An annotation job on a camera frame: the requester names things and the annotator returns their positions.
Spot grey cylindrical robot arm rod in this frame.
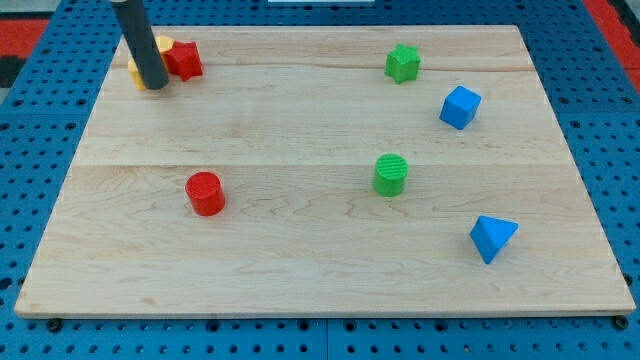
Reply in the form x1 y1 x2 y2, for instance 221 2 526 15
110 0 169 90

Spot green cylinder block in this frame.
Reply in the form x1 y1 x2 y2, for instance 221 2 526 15
373 153 409 197

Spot light wooden board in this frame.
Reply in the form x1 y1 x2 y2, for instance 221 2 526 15
14 25 636 319

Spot red cylinder block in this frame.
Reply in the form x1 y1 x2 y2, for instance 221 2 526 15
185 171 226 217

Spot green star block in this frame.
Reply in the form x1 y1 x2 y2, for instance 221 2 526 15
384 43 421 84

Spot blue cube block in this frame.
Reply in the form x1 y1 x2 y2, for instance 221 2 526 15
439 86 482 130

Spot blue triangular prism block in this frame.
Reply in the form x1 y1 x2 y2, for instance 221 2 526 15
470 215 519 264

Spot red star block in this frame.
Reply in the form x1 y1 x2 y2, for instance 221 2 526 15
163 41 203 82

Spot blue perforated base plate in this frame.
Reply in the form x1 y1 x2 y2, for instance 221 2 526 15
1 1 639 359

